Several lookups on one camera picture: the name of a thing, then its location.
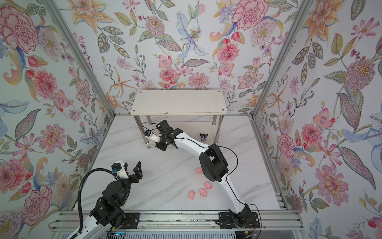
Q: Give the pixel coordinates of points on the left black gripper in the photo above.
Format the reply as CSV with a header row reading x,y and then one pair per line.
x,y
138,176

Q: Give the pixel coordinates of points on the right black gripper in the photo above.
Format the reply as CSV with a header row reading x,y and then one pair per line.
x,y
159,146

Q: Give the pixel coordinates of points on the black kuromi toy figure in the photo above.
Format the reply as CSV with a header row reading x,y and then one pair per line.
x,y
203,137

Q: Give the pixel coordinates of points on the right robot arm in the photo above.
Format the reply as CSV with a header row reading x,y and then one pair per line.
x,y
215,168

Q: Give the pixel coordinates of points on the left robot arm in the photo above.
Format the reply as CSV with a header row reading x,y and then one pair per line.
x,y
108,215

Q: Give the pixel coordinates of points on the white two-tier shelf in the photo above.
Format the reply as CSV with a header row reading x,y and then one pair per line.
x,y
181,103

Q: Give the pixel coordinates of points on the pink pig toy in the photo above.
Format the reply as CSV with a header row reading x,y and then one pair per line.
x,y
198,171
203,192
191,195
207,185

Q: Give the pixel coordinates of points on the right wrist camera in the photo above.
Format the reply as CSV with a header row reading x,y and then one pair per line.
x,y
152,136

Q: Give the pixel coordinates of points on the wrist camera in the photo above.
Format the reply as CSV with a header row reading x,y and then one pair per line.
x,y
119,168
152,136

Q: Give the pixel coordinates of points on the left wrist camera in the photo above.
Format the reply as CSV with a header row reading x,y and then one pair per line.
x,y
119,168

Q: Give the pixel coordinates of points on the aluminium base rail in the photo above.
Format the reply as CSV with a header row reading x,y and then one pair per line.
x,y
270,220

